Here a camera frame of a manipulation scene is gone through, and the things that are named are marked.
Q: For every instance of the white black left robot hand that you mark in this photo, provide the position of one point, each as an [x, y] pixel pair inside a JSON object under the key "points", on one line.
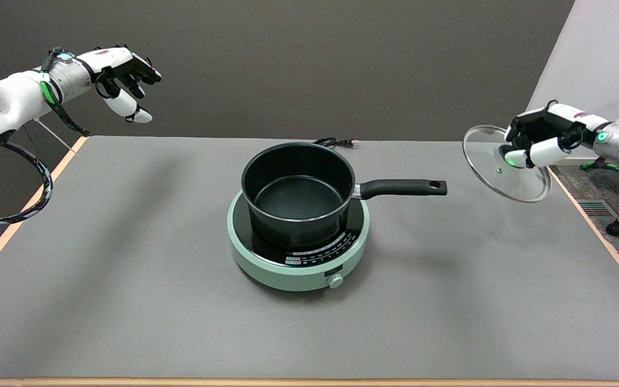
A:
{"points": [[113, 59]]}

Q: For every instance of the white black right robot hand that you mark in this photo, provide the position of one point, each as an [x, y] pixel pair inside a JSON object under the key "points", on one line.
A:
{"points": [[567, 121]]}

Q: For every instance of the glass pot lid black knob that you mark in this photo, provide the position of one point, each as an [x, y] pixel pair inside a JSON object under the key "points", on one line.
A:
{"points": [[484, 156]]}

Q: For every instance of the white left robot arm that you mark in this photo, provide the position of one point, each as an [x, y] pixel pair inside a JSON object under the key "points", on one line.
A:
{"points": [[14, 97]]}

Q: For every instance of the grey floor vent grille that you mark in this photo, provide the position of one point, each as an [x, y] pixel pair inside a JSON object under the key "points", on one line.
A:
{"points": [[597, 208]]}

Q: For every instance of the grey table mat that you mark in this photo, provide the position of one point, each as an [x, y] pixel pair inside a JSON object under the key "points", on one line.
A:
{"points": [[127, 295]]}

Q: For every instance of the mint green induction cooker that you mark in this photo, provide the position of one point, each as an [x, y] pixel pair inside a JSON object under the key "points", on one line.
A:
{"points": [[266, 269]]}

